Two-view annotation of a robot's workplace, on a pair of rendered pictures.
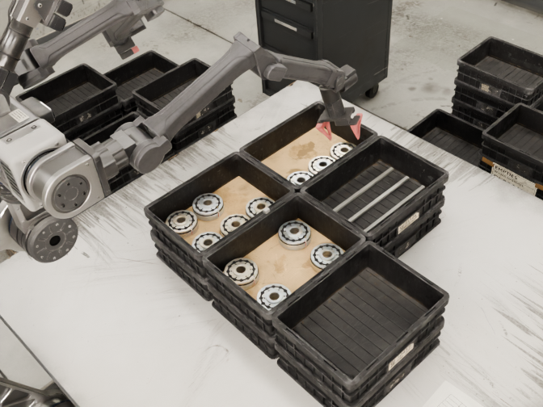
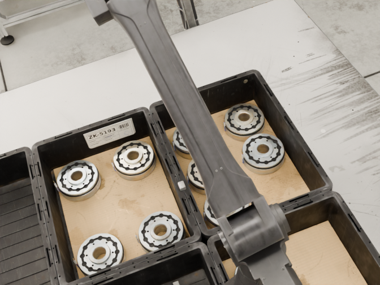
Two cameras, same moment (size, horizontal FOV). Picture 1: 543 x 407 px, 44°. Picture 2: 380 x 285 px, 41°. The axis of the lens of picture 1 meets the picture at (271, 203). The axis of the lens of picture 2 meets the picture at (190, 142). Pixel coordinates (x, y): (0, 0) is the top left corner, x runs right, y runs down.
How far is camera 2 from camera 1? 195 cm
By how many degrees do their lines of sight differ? 70
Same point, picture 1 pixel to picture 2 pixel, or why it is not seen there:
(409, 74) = not seen: outside the picture
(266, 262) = (143, 193)
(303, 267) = (111, 229)
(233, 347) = not seen: hidden behind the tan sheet
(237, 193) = (282, 196)
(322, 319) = (32, 221)
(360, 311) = (13, 266)
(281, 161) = (333, 277)
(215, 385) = not seen: hidden behind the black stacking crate
